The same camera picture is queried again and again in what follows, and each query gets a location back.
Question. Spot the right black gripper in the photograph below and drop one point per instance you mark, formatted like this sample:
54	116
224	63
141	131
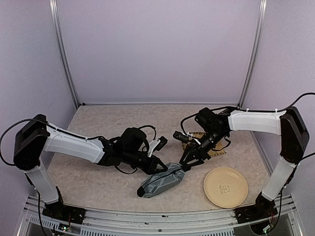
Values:
201	153

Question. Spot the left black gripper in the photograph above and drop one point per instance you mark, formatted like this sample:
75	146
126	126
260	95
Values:
150	168

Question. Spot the grey zip pouch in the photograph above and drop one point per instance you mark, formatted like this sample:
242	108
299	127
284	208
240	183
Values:
158	183

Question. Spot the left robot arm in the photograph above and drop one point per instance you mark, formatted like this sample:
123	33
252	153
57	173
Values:
38	136

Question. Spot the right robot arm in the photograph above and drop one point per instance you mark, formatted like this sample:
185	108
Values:
284	130

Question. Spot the woven bamboo tray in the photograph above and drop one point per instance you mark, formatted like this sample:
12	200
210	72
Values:
219	148

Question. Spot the beige round plate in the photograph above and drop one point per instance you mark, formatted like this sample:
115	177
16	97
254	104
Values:
225	187

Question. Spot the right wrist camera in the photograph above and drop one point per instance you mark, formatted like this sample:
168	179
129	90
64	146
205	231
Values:
184	138

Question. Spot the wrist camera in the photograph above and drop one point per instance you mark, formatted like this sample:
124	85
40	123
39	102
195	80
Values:
184	138
156	145

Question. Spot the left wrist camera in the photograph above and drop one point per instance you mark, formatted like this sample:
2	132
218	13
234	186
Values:
156	145

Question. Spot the front aluminium rail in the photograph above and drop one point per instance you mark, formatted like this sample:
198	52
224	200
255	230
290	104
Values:
211	222

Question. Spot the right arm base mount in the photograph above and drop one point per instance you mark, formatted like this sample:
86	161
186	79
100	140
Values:
262	208

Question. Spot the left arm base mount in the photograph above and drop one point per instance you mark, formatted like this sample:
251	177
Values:
60	211

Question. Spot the right aluminium frame post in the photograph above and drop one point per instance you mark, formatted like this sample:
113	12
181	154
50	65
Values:
254	52

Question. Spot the aluminium frame post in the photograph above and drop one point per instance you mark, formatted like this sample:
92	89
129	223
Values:
254	52
58	32

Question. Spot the left aluminium frame post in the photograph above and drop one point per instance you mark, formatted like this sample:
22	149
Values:
58	32

